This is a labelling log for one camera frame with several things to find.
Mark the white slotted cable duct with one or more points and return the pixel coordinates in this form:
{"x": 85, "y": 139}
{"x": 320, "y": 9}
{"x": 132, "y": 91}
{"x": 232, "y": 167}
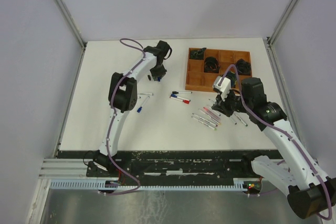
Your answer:
{"x": 102, "y": 184}

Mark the white marker black cap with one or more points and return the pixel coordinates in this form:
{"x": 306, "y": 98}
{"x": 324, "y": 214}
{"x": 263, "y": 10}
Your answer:
{"x": 182, "y": 92}

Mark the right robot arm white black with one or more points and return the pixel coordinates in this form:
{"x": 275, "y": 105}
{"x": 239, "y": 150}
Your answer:
{"x": 308, "y": 188}

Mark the aluminium frame post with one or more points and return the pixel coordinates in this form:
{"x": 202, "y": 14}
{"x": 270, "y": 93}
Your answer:
{"x": 282, "y": 22}
{"x": 70, "y": 22}

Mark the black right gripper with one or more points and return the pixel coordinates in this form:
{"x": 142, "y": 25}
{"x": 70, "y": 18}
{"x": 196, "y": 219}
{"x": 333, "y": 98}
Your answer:
{"x": 222, "y": 106}

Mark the orange wooden compartment tray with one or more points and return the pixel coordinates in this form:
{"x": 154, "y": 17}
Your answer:
{"x": 205, "y": 65}

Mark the aluminium frame post left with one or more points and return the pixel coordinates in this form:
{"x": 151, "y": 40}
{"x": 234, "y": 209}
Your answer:
{"x": 70, "y": 22}

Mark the aluminium frame post right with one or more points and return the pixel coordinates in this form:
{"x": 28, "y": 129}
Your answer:
{"x": 282, "y": 22}

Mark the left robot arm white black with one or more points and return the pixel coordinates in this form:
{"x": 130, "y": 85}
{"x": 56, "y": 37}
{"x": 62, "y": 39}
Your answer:
{"x": 123, "y": 96}

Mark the pink highlighter pen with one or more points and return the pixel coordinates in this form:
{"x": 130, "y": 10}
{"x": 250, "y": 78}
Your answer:
{"x": 211, "y": 113}

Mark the magenta capped marker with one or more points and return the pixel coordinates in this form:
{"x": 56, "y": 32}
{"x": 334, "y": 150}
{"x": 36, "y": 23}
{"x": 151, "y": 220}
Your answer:
{"x": 205, "y": 120}

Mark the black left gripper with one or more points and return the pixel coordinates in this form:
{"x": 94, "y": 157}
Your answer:
{"x": 160, "y": 74}

